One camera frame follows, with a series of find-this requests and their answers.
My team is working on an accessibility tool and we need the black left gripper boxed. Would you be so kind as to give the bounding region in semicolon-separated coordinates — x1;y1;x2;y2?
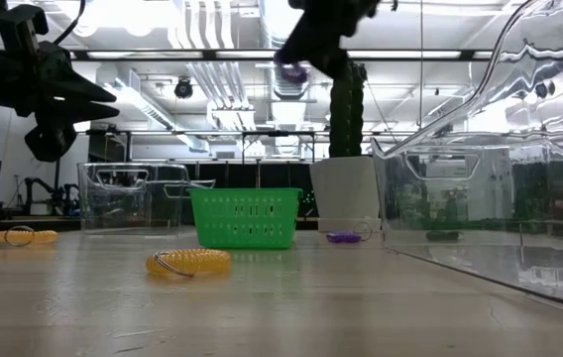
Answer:
0;42;120;164

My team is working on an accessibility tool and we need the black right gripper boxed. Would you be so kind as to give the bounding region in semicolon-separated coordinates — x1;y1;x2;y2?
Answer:
275;0;382;79

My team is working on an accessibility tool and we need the purple spring keychain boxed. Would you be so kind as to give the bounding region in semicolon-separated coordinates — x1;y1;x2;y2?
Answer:
324;221;375;245
272;49;311;86

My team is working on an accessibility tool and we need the yellow spring keychain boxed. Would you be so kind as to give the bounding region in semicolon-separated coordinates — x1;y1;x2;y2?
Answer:
0;225;60;248
145;247;233;279

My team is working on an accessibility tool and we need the white LED light strip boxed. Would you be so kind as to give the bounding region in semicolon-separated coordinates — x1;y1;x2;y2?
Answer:
345;50;463;60
214;50;282;60
87;51;204;60

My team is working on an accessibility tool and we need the green artificial cactus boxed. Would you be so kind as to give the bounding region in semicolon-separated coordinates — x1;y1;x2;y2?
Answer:
329;61;369;159

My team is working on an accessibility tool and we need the small clear plastic bin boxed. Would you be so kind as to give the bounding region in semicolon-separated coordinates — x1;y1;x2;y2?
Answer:
76;162;217;235

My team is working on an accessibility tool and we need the black round ceiling lamp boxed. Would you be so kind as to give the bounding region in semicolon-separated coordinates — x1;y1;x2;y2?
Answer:
533;80;556;99
173;76;195;100

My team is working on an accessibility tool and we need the white hexagonal plant pot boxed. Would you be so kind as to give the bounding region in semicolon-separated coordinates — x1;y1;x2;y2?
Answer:
309;156;383;234

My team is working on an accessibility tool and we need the green plastic slotted basket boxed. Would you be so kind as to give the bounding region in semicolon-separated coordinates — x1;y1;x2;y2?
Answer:
186;186;304;251

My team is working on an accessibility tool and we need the large clear plastic bin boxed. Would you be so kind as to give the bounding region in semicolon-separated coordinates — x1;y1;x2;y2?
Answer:
370;0;563;312

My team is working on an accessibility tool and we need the white rectangular air duct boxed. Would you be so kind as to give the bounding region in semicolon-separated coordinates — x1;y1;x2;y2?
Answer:
96;67;209;153

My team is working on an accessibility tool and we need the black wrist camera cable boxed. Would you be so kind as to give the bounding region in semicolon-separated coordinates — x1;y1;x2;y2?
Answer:
52;0;88;47

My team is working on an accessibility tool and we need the black background workbench frame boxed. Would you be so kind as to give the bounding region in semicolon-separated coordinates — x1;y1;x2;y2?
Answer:
85;128;377;165

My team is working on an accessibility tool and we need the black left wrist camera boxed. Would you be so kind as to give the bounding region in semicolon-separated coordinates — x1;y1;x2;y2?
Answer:
0;3;51;54

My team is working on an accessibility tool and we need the black overhead frame beam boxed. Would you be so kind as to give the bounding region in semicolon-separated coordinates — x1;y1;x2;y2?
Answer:
70;48;563;63

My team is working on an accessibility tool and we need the thin vertical hanging wire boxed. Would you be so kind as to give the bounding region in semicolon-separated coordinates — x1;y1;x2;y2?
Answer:
418;0;424;131

